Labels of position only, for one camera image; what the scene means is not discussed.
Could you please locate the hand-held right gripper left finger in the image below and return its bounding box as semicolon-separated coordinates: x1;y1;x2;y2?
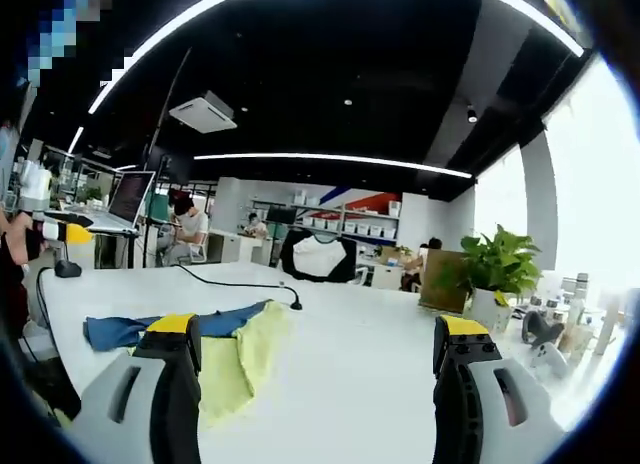
74;312;204;464

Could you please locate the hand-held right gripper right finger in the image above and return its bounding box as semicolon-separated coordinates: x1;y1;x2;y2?
432;313;567;464

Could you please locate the blue garment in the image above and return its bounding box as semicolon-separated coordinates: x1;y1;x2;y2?
82;298;275;353

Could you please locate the yellow-green garment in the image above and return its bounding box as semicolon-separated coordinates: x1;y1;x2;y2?
127;299;294;428

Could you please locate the person's left hand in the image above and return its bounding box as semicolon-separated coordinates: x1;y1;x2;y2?
0;209;50;266

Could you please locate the white standing desk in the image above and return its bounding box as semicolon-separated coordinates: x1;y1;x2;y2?
43;208;142;271

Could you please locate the short ceiling light strip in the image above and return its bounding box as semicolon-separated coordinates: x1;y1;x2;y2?
66;125;86;156

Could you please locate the open laptop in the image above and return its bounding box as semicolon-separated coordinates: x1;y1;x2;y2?
84;170;157;231

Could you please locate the white game controller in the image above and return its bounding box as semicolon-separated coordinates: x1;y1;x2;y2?
528;342;572;380

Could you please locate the black curved gadget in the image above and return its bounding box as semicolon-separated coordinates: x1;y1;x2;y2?
521;310;567;348

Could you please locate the black light stand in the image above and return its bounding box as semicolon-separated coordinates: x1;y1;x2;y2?
141;47;194;270

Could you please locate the brown wooden box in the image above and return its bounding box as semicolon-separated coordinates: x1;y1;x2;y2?
418;248;472;314

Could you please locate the green potted plant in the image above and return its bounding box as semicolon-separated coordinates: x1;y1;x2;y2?
458;223;545;333

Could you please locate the ceiling air conditioner unit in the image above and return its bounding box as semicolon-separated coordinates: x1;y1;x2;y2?
168;89;239;135

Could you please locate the dark computer monitor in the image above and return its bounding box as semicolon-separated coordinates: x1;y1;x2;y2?
264;205;299;226

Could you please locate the shelf with white boxes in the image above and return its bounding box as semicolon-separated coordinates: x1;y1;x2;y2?
251;183;402;245

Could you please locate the straight ceiling light strip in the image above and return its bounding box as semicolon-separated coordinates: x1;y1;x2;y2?
193;152;474;180

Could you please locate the black round base with cable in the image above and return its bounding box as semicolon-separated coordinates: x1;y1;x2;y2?
34;257;84;325

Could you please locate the black gooseneck cable with base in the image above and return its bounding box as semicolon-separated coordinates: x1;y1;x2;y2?
171;263;305;312

